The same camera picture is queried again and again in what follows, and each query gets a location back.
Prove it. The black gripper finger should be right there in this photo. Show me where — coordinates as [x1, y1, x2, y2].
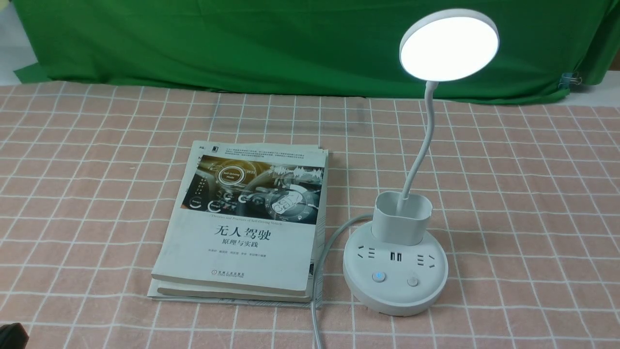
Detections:
[0, 323, 29, 349]

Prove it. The white desk lamp with sockets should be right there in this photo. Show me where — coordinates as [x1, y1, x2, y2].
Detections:
[342, 8, 499, 317]

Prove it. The green backdrop cloth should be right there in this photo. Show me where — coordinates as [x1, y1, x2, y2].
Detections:
[13, 0, 619, 104]

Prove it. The pink checkered tablecloth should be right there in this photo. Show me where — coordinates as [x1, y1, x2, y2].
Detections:
[0, 82, 620, 349]

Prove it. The blue binder clip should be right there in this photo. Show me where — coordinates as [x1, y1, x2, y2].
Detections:
[558, 72, 582, 89]

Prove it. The white lamp power cable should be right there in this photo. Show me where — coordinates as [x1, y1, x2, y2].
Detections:
[310, 214, 374, 349]

